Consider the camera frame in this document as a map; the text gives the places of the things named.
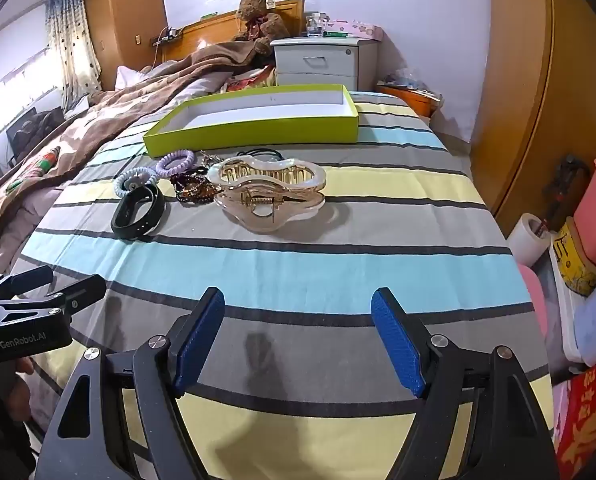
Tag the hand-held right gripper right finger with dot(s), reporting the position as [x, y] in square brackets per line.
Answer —
[397, 340]

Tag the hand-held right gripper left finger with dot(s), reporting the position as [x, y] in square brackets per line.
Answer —
[203, 340]

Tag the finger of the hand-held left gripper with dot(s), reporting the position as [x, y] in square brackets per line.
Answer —
[23, 280]
[85, 292]

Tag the black bangle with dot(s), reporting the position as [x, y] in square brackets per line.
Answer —
[128, 232]

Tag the gold rhinestone hair clip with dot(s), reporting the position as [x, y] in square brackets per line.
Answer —
[195, 195]

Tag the green cardboard box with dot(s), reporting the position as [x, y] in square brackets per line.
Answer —
[253, 135]

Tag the person's left hand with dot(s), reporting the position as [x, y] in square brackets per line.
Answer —
[20, 390]

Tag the striped bed sheet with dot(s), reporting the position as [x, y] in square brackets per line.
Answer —
[298, 270]

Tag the white tape roll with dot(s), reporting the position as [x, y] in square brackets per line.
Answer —
[527, 240]

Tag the brown blanket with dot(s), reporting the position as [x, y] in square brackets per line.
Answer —
[103, 115]

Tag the yellow tin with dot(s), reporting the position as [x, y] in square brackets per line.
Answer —
[575, 260]

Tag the red bag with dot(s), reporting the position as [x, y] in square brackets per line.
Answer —
[587, 420]

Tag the pale floral quilt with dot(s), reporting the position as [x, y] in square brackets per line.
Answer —
[188, 89]

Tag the dotted curtain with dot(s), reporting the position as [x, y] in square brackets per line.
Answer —
[70, 50]

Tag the orange box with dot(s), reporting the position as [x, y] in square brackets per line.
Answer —
[412, 102]

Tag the red patterned pillow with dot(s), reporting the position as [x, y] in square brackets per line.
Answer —
[250, 80]

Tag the power strip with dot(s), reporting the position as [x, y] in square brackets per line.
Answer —
[170, 35]

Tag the wooden headboard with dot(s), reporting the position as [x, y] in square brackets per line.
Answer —
[203, 35]

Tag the tall wooden cabinet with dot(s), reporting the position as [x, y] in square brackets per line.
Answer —
[123, 10]

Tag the large wooden wardrobe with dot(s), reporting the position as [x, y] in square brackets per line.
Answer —
[527, 85]

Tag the grey nightstand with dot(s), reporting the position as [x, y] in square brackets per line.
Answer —
[323, 60]

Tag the pink floral box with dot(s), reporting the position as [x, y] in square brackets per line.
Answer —
[357, 27]

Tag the glass jar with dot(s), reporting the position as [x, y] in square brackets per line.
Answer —
[315, 25]

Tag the brown teddy bear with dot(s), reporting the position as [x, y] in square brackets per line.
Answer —
[258, 15]

